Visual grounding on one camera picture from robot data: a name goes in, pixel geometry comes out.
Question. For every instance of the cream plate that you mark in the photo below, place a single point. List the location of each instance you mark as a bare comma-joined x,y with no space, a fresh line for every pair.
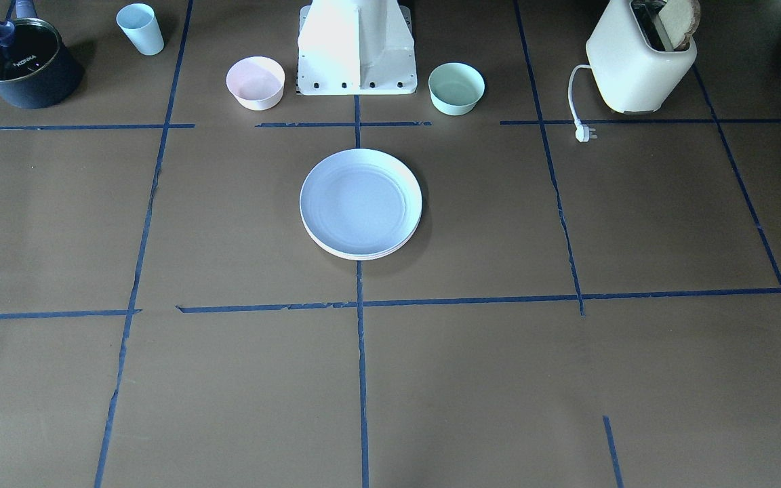
360,241

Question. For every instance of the bread slice in toaster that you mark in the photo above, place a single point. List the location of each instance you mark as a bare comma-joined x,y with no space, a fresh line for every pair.
680,20

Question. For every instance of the cream toaster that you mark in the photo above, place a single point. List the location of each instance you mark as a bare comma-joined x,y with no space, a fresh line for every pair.
635,63

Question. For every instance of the light blue cup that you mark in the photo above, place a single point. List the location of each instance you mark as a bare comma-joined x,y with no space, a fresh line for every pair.
140,25

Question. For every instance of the pink bowl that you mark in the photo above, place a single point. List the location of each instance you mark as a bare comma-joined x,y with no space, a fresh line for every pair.
257,83

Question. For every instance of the green bowl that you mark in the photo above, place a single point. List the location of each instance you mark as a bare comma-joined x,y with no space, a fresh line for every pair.
455,88

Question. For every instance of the blue plate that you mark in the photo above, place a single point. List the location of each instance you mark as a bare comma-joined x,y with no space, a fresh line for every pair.
361,184

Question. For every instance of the dark blue pot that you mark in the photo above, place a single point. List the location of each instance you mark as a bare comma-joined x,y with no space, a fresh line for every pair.
37,70

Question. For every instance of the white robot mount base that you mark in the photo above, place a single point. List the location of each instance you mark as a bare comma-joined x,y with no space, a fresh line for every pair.
356,48

